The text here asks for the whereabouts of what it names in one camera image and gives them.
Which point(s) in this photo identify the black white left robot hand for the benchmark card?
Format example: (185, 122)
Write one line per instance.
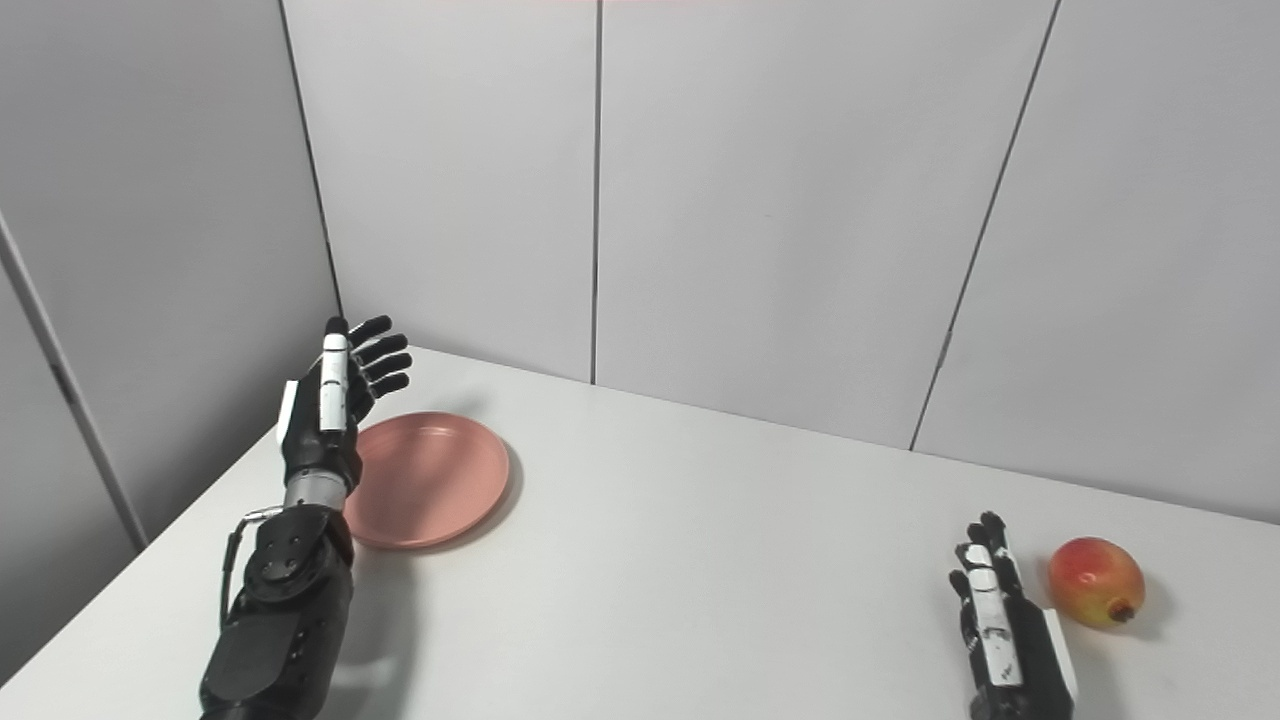
(325, 420)

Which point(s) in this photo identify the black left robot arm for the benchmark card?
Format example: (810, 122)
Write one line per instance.
(280, 610)

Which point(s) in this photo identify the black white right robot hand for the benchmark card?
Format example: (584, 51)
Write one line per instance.
(1010, 640)

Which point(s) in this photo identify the red yellow pomegranate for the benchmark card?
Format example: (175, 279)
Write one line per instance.
(1093, 580)

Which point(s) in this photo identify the pink round plate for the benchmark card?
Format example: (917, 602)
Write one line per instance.
(430, 480)

